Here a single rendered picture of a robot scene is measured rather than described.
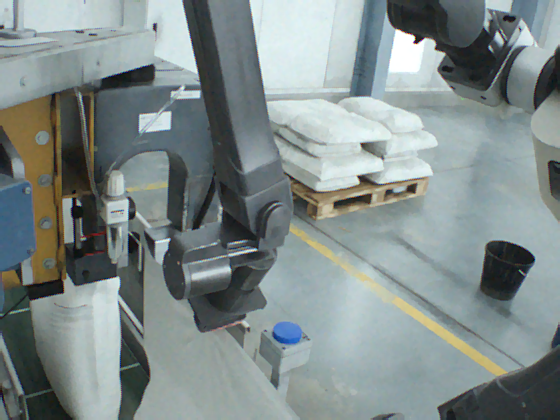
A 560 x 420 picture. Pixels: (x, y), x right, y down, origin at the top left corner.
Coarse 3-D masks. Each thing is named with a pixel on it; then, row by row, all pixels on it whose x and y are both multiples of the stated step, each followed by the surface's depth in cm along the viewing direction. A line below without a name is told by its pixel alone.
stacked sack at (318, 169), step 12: (288, 156) 377; (300, 156) 370; (312, 156) 367; (348, 156) 377; (360, 156) 380; (372, 156) 388; (300, 168) 367; (312, 168) 360; (324, 168) 356; (336, 168) 360; (348, 168) 366; (360, 168) 374; (372, 168) 382; (384, 168) 391; (312, 180) 362; (324, 180) 357
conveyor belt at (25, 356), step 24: (24, 288) 190; (0, 312) 175; (24, 312) 177; (24, 336) 166; (24, 360) 156; (120, 360) 164; (24, 384) 148; (48, 384) 149; (144, 384) 156; (48, 408) 141; (120, 408) 146
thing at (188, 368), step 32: (160, 288) 87; (160, 320) 89; (192, 320) 80; (160, 352) 92; (192, 352) 82; (224, 352) 73; (160, 384) 91; (192, 384) 84; (224, 384) 75; (256, 384) 66; (160, 416) 88; (192, 416) 85; (224, 416) 76; (256, 416) 68; (288, 416) 61
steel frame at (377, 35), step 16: (368, 0) 623; (384, 0) 612; (528, 0) 788; (544, 0) 771; (368, 16) 634; (384, 16) 604; (528, 16) 794; (544, 16) 787; (368, 32) 641; (384, 32) 612; (368, 48) 645; (384, 48) 623; (368, 64) 650; (384, 64) 634; (352, 80) 661; (368, 80) 654; (384, 80) 644; (352, 96) 671; (368, 96) 659
